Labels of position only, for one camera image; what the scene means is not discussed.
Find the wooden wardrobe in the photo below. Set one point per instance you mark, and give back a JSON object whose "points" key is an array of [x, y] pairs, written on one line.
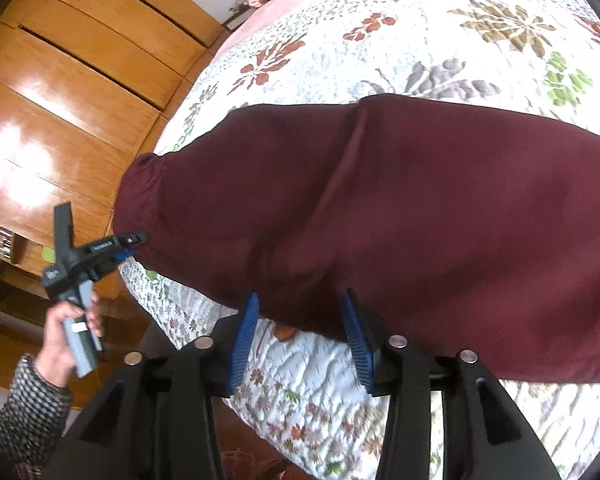
{"points": [[85, 87]]}

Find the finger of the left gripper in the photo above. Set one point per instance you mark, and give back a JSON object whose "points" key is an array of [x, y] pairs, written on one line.
{"points": [[119, 257]]}

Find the maroon pants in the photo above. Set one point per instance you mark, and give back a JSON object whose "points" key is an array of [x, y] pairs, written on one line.
{"points": [[460, 226]]}

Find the checkered sleeve left forearm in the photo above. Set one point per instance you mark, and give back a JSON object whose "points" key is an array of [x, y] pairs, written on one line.
{"points": [[32, 421]]}

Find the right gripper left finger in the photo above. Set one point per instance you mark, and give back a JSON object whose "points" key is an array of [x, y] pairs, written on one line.
{"points": [[224, 354]]}

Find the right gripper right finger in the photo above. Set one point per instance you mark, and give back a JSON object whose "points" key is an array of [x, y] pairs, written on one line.
{"points": [[373, 347]]}

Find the person's left hand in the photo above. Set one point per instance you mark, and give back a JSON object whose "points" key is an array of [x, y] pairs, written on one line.
{"points": [[55, 362]]}

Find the white floral quilt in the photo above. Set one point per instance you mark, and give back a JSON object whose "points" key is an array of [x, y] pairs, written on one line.
{"points": [[535, 57]]}

